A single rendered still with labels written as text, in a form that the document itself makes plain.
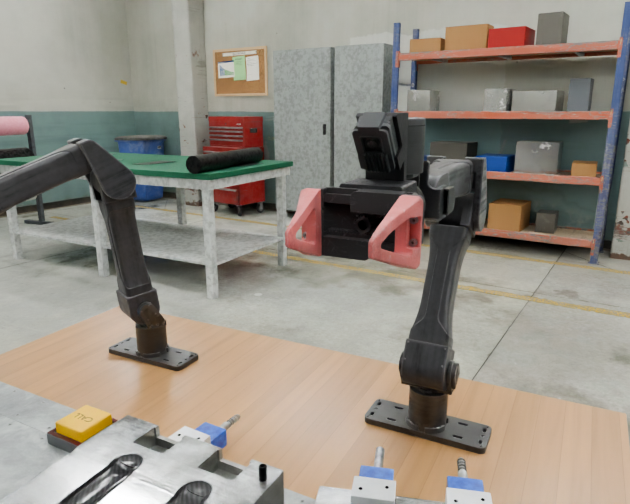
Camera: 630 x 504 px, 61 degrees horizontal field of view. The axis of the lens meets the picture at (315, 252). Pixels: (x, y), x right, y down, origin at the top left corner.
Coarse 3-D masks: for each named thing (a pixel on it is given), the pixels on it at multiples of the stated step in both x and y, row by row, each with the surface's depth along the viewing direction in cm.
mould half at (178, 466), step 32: (128, 416) 76; (96, 448) 69; (128, 448) 69; (192, 448) 69; (32, 480) 63; (64, 480) 63; (128, 480) 63; (160, 480) 63; (192, 480) 63; (224, 480) 63; (256, 480) 63
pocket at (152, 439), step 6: (150, 432) 73; (156, 432) 73; (138, 438) 71; (144, 438) 72; (150, 438) 73; (156, 438) 74; (162, 438) 73; (168, 438) 73; (138, 444) 71; (144, 444) 72; (150, 444) 73; (156, 444) 74; (162, 444) 73; (168, 444) 73; (174, 444) 72; (156, 450) 73; (162, 450) 73
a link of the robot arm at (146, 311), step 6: (138, 306) 108; (144, 306) 107; (150, 306) 108; (138, 312) 107; (144, 312) 107; (150, 312) 108; (156, 312) 109; (144, 318) 108; (150, 318) 108; (156, 318) 110; (162, 318) 111; (144, 324) 111; (150, 324) 109; (156, 324) 110; (162, 324) 111
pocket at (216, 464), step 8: (216, 456) 68; (200, 464) 66; (208, 464) 67; (216, 464) 69; (224, 464) 68; (232, 464) 68; (216, 472) 68; (224, 472) 68; (232, 472) 68; (240, 472) 67; (232, 480) 67
